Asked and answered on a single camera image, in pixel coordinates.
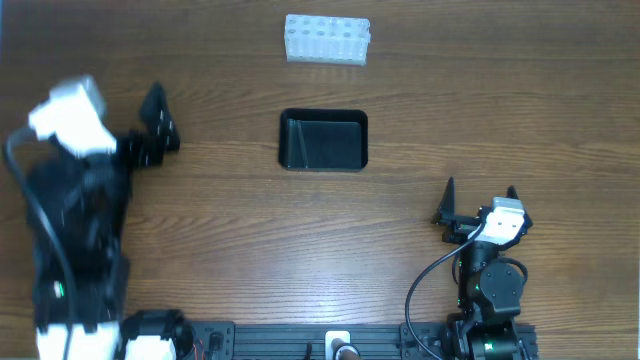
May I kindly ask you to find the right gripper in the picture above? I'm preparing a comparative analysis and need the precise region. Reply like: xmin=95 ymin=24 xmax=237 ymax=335
xmin=431 ymin=176 xmax=522 ymax=246

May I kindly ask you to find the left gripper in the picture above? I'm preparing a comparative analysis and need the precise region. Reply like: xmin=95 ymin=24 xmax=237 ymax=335
xmin=117 ymin=82 xmax=182 ymax=170

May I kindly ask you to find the clear test tube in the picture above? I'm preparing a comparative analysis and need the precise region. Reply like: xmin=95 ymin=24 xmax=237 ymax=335
xmin=286 ymin=118 xmax=298 ymax=169
xmin=296 ymin=119 xmax=310 ymax=169

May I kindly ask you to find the black tray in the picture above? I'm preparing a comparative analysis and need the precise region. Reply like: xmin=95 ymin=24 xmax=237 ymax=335
xmin=277 ymin=107 xmax=370 ymax=174

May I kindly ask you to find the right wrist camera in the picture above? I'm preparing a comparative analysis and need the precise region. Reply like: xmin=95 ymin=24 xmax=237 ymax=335
xmin=481 ymin=196 xmax=527 ymax=247

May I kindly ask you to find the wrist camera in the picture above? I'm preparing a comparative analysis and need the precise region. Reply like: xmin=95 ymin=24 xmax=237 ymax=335
xmin=28 ymin=74 xmax=119 ymax=157
xmin=481 ymin=196 xmax=527 ymax=247

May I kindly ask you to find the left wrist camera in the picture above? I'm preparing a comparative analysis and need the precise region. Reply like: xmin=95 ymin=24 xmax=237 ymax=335
xmin=28 ymin=74 xmax=119 ymax=157

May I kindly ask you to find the mounting rail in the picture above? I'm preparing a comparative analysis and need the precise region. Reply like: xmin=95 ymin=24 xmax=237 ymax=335
xmin=189 ymin=320 xmax=539 ymax=360

